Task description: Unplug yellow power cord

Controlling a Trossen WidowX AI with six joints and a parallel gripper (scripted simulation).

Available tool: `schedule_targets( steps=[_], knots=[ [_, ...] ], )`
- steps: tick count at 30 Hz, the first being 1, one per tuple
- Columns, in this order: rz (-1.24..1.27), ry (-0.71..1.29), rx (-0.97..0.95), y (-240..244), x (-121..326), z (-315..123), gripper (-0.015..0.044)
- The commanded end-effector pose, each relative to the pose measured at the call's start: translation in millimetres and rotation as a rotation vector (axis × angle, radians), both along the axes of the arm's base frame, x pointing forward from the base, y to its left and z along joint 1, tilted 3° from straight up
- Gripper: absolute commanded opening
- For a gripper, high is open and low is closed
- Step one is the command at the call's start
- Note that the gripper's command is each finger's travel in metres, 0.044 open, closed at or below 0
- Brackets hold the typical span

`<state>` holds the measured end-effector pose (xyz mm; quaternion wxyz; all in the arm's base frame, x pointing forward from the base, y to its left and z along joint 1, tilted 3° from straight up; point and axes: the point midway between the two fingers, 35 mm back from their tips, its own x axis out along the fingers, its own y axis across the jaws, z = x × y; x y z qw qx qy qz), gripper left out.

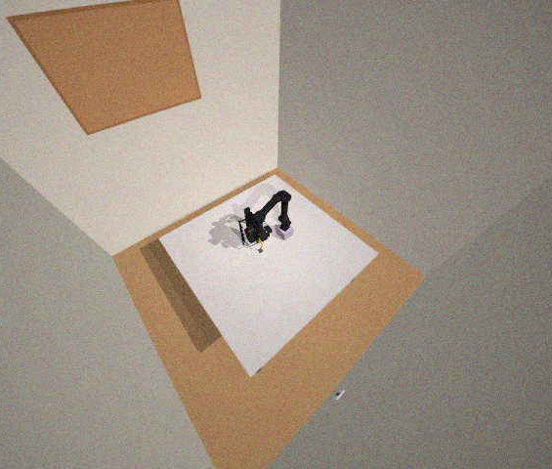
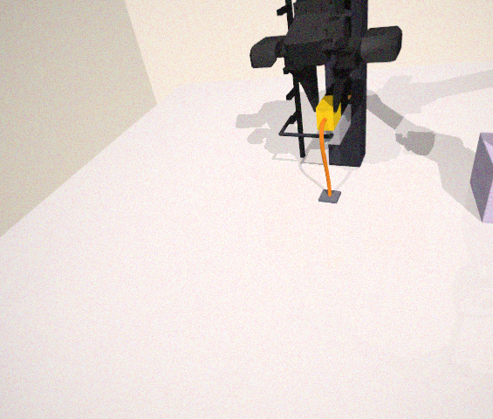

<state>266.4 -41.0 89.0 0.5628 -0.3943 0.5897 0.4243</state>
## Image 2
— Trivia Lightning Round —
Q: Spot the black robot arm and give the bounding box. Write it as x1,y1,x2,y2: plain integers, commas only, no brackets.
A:
284,0,350,67

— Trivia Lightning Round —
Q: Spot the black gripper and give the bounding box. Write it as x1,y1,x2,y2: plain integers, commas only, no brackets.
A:
250,0,402,112

